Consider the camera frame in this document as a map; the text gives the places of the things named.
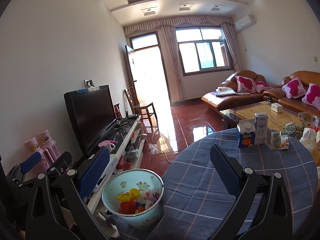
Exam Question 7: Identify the white plastic kettle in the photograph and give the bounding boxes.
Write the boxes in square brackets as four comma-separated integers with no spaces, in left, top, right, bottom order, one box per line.
[300,128,317,153]

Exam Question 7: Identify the black flat screen television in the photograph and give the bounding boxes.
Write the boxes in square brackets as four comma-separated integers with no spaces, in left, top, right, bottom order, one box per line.
[63,85,117,155]

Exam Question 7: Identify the wooden chair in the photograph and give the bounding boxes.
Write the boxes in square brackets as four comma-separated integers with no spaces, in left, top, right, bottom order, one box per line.
[124,87,158,129]

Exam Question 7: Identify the pink flower pillow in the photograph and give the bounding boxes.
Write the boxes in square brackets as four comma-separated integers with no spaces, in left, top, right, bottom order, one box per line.
[282,77,306,99]
[254,81,272,93]
[235,76,256,94]
[302,83,320,110]

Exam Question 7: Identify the yellow plastic bag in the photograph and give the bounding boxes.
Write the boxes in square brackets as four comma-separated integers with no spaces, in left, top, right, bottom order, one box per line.
[116,188,141,202]

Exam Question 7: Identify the open brown door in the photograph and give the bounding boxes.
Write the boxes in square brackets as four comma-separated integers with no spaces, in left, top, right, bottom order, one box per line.
[125,45,140,114]

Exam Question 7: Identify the pink thermos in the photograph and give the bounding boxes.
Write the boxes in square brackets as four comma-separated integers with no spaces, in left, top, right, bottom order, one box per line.
[24,137,50,174]
[36,130,61,161]

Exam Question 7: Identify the red plastic bag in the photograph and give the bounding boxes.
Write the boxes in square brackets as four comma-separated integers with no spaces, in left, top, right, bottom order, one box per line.
[119,200,137,215]

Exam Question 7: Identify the pink mug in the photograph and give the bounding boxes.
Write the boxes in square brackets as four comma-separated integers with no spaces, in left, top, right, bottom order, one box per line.
[98,140,116,153]

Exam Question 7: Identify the orange white snack packet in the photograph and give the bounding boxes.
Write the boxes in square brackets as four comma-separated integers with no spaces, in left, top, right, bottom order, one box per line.
[280,134,289,150]

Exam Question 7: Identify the white TV stand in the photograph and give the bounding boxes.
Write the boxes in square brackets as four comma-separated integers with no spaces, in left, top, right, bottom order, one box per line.
[87,116,145,238]

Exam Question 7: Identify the white tissue box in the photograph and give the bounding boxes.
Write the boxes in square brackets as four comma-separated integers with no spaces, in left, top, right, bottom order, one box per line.
[271,103,283,113]

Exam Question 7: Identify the wooden glass coffee table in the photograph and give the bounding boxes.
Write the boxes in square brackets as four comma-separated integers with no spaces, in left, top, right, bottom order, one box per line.
[220,98,319,131]

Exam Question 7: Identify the light blue cartoon trash bin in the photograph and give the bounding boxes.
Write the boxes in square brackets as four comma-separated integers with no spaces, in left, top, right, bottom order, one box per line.
[101,168,164,231]

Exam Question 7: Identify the white set-top box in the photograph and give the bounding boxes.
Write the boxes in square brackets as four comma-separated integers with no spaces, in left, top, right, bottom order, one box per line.
[93,154,118,192]

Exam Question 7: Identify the upright blue Look milk carton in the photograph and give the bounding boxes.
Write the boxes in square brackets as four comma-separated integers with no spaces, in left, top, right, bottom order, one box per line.
[236,119,255,148]

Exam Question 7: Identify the clear snack packet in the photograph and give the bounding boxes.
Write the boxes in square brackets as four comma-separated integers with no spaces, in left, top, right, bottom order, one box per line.
[265,128,281,150]

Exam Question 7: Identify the brown leather sofa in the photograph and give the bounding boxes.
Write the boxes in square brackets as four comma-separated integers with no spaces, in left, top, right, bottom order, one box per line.
[201,70,319,116]

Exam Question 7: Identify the pink thermos front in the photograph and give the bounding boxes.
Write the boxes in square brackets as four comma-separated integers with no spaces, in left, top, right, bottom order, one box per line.
[24,137,50,174]

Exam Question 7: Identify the tall white milk carton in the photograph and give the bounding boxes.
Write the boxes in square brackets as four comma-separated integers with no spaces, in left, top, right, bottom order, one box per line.
[254,113,268,145]

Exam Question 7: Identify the window with brown frame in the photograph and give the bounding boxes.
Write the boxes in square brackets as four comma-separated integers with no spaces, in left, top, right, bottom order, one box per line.
[176,27,233,76]

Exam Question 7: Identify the purple plastic wrapper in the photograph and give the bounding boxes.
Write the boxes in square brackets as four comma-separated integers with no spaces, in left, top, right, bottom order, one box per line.
[152,192,161,203]

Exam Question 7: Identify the crushed blue Look milk carton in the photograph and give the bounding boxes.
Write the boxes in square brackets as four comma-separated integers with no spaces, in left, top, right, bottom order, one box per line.
[135,202,146,214]

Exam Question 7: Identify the white air conditioner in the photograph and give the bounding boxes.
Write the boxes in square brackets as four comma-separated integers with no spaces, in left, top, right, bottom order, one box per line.
[235,15,255,31]

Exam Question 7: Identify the pink curtain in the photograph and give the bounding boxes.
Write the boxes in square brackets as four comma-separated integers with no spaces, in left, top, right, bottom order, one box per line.
[124,15,241,101]

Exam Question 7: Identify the white plastic bag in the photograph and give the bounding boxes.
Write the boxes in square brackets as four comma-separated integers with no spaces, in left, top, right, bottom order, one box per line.
[137,189,154,204]

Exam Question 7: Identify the blue plaid tablecloth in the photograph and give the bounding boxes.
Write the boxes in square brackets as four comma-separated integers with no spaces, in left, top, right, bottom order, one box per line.
[111,128,318,239]

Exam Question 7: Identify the pink thermos rear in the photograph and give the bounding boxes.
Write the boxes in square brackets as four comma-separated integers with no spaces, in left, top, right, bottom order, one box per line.
[36,130,61,161]

